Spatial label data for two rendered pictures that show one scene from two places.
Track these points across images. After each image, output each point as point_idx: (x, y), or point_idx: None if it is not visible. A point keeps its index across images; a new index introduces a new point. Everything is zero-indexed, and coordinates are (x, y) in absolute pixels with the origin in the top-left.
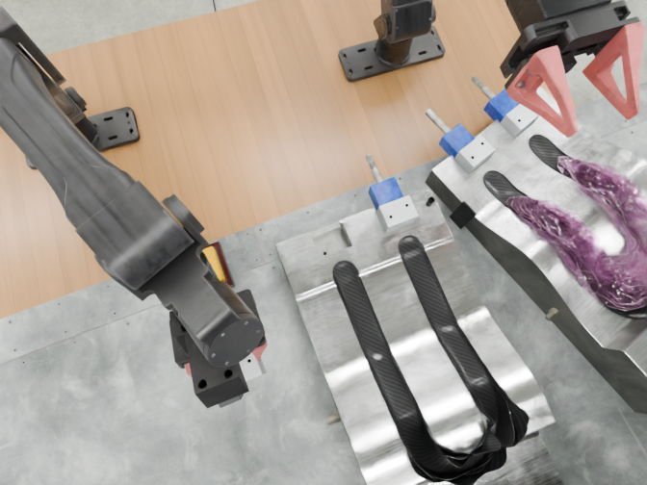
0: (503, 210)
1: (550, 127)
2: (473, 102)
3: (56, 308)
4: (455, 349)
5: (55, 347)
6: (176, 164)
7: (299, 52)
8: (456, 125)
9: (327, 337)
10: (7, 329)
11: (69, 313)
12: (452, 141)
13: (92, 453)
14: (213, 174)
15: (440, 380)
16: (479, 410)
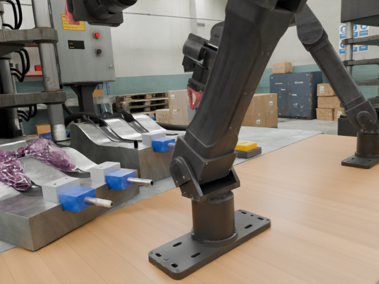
0: (82, 168)
1: (27, 200)
2: (102, 236)
3: (291, 141)
4: (111, 135)
5: (278, 139)
6: (306, 165)
7: (308, 216)
8: (123, 176)
9: (170, 132)
10: (300, 137)
11: (285, 142)
12: (124, 171)
13: (238, 136)
14: (281, 168)
15: (118, 126)
16: (101, 119)
